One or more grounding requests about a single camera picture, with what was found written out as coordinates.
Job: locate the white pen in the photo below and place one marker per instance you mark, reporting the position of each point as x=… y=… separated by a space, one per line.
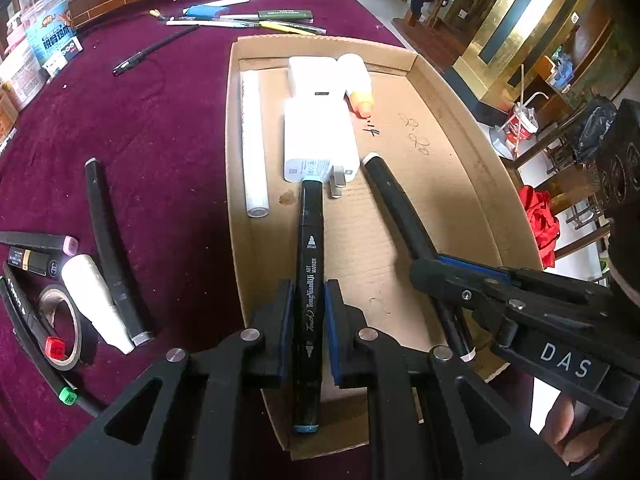
x=230 y=1

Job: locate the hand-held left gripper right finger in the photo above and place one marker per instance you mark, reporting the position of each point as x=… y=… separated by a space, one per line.
x=332 y=330

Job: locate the white bottle with orange cap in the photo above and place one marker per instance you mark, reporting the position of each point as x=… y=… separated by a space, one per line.
x=356 y=85

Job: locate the green pen case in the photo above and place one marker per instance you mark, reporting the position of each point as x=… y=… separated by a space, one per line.
x=285 y=15

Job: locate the brown tape roll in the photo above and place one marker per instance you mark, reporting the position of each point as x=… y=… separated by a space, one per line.
x=82 y=340

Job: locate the white squeeze bottle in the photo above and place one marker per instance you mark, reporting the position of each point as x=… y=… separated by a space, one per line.
x=95 y=290

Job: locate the wooden stair railing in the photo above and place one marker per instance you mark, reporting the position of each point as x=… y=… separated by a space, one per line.
x=460 y=5

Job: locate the red and white paper cup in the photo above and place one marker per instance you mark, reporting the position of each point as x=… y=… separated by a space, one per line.
x=520 y=122

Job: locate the pile of printed boxes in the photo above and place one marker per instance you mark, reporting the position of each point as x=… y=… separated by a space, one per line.
x=35 y=45

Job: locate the clear gel pen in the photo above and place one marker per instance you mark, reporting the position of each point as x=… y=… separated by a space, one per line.
x=210 y=23

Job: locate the person's right hand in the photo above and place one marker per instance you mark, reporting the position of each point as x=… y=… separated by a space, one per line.
x=560 y=420

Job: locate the black marker with green cap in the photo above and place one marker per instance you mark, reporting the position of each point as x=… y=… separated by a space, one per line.
x=67 y=396

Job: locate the black marker with pink cap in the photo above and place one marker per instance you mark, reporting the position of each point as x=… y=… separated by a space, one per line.
x=35 y=241

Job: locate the black marker with blue caps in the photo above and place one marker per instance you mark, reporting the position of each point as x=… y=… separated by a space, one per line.
x=309 y=260

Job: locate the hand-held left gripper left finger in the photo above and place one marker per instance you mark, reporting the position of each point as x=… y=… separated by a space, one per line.
x=284 y=330

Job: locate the black lipstick tube gold band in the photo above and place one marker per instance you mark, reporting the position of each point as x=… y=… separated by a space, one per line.
x=35 y=261

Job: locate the black marker with grey caps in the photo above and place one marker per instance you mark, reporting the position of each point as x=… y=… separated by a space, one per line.
x=107 y=240

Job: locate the white wall charger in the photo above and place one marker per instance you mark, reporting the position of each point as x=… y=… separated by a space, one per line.
x=320 y=135

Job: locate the black marker with white caps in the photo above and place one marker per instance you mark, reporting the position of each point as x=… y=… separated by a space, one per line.
x=400 y=210

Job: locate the purple velvet tablecloth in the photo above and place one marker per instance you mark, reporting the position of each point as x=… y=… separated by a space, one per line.
x=175 y=135

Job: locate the white power bank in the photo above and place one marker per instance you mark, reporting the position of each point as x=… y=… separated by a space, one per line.
x=315 y=75

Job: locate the wooden chair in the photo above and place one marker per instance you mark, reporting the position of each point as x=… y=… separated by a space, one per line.
x=565 y=180

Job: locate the blue lighter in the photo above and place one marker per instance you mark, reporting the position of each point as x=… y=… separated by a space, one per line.
x=206 y=10

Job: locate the slim black pen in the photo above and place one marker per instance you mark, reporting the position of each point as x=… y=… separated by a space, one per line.
x=155 y=47

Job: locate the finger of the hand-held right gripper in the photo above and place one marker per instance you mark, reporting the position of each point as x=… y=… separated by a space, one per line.
x=475 y=266
x=440 y=280

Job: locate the white printed tube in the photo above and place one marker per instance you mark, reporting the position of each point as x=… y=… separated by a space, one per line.
x=254 y=145

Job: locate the red cloth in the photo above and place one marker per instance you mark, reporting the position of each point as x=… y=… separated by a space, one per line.
x=540 y=220

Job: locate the black plastic bag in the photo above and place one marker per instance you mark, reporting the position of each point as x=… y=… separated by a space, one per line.
x=595 y=125

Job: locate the brown cardboard box tray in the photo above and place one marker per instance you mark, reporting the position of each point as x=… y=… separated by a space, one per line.
x=425 y=170

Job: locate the black marker with red cap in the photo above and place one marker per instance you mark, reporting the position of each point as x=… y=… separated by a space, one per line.
x=56 y=349

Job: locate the gold pillar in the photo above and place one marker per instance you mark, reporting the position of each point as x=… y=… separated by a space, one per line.
x=520 y=25

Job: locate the yellow pencil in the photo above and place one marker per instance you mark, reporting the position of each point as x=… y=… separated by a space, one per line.
x=292 y=28

